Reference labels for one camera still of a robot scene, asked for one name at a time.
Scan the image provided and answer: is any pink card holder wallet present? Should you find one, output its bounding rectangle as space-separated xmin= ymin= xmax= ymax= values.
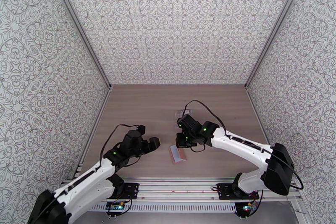
xmin=168 ymin=144 xmax=188 ymax=164

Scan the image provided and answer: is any clear plastic bag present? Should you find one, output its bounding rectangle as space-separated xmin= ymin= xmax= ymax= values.
xmin=174 ymin=109 xmax=194 ymax=128

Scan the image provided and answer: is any aluminium side rail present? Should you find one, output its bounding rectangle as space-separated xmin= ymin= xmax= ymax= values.
xmin=74 ymin=87 xmax=113 ymax=179
xmin=245 ymin=87 xmax=285 ymax=180

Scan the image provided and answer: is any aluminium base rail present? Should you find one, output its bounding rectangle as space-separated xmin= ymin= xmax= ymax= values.
xmin=61 ymin=177 xmax=302 ymax=203

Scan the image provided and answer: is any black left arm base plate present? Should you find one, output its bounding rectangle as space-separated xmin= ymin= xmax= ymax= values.
xmin=115 ymin=182 xmax=140 ymax=200

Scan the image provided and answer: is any white slotted cable duct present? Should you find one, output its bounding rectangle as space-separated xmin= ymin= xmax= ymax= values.
xmin=90 ymin=203 xmax=237 ymax=213

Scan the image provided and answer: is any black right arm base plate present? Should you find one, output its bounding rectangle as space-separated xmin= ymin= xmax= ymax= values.
xmin=216 ymin=183 xmax=260 ymax=201

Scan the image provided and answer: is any aluminium corner post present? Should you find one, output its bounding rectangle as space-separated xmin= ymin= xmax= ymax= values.
xmin=46 ymin=0 xmax=113 ymax=90
xmin=244 ymin=0 xmax=308 ymax=90

